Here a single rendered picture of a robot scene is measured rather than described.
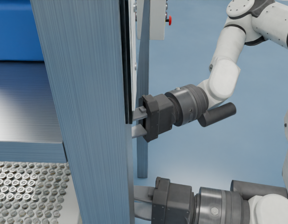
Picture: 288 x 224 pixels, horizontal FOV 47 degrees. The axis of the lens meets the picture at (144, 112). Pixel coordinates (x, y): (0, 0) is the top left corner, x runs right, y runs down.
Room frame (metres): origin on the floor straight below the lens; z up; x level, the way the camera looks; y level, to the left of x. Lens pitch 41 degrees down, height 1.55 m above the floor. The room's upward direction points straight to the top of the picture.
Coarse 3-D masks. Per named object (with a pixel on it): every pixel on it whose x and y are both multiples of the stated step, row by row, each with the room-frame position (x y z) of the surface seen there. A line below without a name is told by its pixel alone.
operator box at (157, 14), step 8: (152, 0) 1.18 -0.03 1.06; (160, 0) 1.18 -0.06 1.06; (152, 8) 1.18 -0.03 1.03; (160, 8) 1.18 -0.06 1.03; (152, 16) 1.18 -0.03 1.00; (160, 16) 1.18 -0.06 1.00; (152, 24) 1.18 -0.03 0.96; (160, 24) 1.18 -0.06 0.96; (152, 32) 1.18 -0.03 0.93; (160, 32) 1.18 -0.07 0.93
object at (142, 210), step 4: (136, 204) 0.35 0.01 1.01; (140, 204) 0.35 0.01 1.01; (144, 204) 0.35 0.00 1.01; (148, 204) 0.35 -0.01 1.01; (136, 208) 0.34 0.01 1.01; (140, 208) 0.34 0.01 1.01; (144, 208) 0.34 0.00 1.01; (148, 208) 0.34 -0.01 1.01; (136, 212) 0.33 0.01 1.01; (140, 212) 0.33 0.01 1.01; (144, 212) 0.33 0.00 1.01; (148, 212) 0.33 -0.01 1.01; (136, 216) 0.32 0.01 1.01; (140, 216) 0.32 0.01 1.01; (144, 216) 0.32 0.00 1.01; (148, 216) 0.32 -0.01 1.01; (148, 220) 0.32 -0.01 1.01
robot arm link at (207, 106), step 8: (192, 88) 0.62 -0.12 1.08; (200, 88) 0.63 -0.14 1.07; (200, 96) 0.60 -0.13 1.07; (208, 96) 0.61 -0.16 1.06; (200, 104) 0.58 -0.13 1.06; (208, 104) 0.61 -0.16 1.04; (216, 104) 0.61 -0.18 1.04; (224, 104) 0.63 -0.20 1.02; (232, 104) 0.62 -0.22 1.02; (200, 112) 0.58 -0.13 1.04; (208, 112) 0.59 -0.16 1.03; (216, 112) 0.59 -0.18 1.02; (224, 112) 0.60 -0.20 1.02; (232, 112) 0.61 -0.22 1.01; (200, 120) 0.59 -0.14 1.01; (208, 120) 0.57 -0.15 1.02; (216, 120) 0.58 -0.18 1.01
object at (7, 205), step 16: (0, 176) 0.45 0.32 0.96; (16, 176) 0.45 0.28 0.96; (32, 176) 0.45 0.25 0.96; (48, 176) 0.45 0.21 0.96; (16, 192) 0.41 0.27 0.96; (32, 192) 0.41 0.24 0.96; (48, 192) 0.41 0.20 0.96; (16, 208) 0.37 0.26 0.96; (32, 208) 0.37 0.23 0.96; (48, 208) 0.37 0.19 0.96
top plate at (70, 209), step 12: (0, 168) 0.48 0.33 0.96; (24, 168) 0.48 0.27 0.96; (48, 168) 0.48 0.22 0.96; (12, 180) 0.44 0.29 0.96; (0, 192) 0.41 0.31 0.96; (72, 192) 0.41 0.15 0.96; (36, 204) 0.38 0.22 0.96; (72, 204) 0.38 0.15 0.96; (24, 216) 0.35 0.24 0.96; (60, 216) 0.35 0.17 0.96; (72, 216) 0.35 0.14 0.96
